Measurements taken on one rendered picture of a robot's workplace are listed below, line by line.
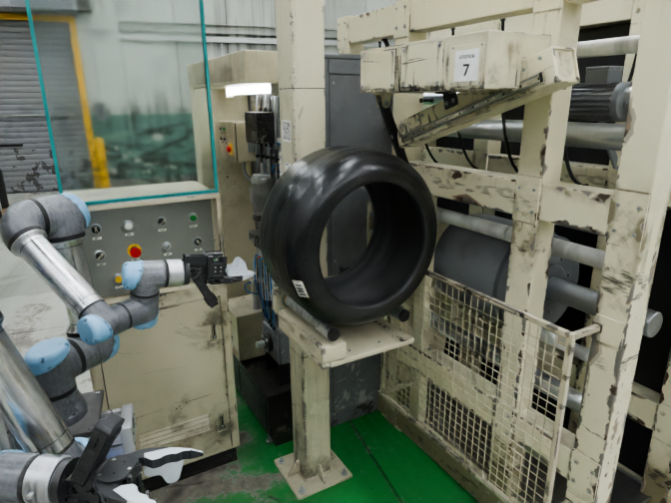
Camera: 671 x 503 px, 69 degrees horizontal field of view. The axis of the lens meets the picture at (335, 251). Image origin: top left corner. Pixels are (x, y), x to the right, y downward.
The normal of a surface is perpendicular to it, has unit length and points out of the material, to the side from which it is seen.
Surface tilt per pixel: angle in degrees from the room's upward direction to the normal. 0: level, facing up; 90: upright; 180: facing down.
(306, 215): 69
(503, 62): 90
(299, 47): 90
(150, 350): 90
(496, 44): 90
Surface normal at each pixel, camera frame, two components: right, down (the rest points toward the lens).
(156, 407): 0.50, 0.25
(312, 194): -0.15, -0.21
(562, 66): 0.47, -0.06
